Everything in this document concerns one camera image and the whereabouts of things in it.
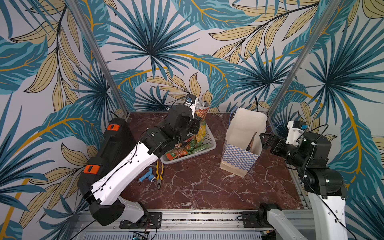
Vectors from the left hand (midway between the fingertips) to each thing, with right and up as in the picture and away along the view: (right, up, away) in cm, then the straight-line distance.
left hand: (195, 117), depth 64 cm
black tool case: (-38, -10, +8) cm, 40 cm away
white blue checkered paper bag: (+32, -3, +34) cm, 46 cm away
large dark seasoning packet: (+27, -13, +11) cm, 32 cm away
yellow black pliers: (-21, -34, +22) cm, 45 cm away
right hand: (+31, -8, -1) cm, 32 cm away
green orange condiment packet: (-11, -20, +22) cm, 32 cm away
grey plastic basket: (+9, -12, +31) cm, 35 cm away
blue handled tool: (-24, -32, +20) cm, 45 cm away
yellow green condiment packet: (+4, -10, +29) cm, 31 cm away
